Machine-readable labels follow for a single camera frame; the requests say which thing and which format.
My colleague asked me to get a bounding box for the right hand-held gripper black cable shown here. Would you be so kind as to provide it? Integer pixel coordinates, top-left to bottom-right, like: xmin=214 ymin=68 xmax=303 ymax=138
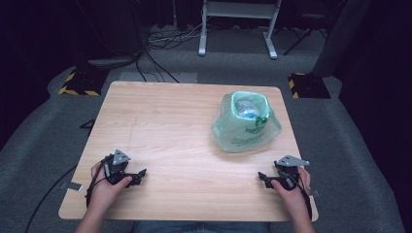
xmin=279 ymin=169 xmax=314 ymax=221

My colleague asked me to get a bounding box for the white metal stand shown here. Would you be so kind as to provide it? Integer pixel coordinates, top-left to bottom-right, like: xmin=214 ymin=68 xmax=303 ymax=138
xmin=197 ymin=0 xmax=283 ymax=60

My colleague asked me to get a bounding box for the black tripod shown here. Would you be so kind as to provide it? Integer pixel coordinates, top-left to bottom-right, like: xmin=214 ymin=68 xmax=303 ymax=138
xmin=283 ymin=26 xmax=328 ymax=56

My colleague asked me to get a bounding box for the black triangular bracket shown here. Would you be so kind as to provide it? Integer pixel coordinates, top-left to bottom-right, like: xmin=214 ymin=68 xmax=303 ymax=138
xmin=79 ymin=117 xmax=97 ymax=131

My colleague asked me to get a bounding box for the black yellow striped base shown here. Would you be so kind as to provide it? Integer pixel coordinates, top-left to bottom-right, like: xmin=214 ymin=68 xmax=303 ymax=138
xmin=288 ymin=72 xmax=332 ymax=100
xmin=57 ymin=67 xmax=111 ymax=97

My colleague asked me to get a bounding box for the grey padded column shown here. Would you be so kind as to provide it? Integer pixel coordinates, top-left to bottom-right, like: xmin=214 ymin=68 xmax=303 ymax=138
xmin=311 ymin=0 xmax=374 ymax=79

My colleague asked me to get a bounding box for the green plastic bag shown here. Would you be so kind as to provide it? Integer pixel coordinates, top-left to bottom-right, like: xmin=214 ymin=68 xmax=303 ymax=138
xmin=211 ymin=90 xmax=283 ymax=154

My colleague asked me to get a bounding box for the grey tape strip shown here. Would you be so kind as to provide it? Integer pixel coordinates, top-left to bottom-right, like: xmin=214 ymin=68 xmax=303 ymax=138
xmin=59 ymin=181 xmax=84 ymax=192

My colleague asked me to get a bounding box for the grey flat stand base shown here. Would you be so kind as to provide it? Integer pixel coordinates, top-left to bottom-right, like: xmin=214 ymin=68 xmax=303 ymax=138
xmin=86 ymin=52 xmax=144 ymax=70

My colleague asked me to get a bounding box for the black floor cable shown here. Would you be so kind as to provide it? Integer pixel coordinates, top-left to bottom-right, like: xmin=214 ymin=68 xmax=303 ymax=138
xmin=24 ymin=164 xmax=79 ymax=233

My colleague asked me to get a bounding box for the crumpled clear plastic wrap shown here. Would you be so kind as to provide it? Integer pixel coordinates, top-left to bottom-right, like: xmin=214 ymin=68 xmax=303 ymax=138
xmin=234 ymin=99 xmax=262 ymax=119

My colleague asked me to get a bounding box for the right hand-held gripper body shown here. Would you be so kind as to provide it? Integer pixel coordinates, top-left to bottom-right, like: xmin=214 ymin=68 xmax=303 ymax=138
xmin=273 ymin=154 xmax=310 ymax=191

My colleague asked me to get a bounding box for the bundle of floor cables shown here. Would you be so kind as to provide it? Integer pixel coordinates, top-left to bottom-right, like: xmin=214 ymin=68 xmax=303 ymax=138
xmin=146 ymin=22 xmax=216 ymax=51

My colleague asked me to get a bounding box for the person's right hand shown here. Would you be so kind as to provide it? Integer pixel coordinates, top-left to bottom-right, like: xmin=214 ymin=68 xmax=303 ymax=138
xmin=270 ymin=166 xmax=312 ymax=216

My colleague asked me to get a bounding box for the person's left hand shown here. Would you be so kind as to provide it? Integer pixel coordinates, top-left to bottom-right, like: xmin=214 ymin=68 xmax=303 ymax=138
xmin=89 ymin=161 xmax=133 ymax=213

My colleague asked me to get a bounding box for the left hand-held gripper black cable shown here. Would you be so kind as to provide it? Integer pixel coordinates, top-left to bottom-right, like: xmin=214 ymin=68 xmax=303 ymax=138
xmin=85 ymin=160 xmax=111 ymax=208

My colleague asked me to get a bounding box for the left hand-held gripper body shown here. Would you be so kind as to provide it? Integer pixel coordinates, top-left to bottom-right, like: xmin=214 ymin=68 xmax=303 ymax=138
xmin=102 ymin=149 xmax=133 ymax=186

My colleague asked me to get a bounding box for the hand-held gripper black cable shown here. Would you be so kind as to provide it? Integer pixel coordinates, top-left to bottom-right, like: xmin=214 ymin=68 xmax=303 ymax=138
xmin=85 ymin=160 xmax=111 ymax=208
xmin=279 ymin=169 xmax=314 ymax=221

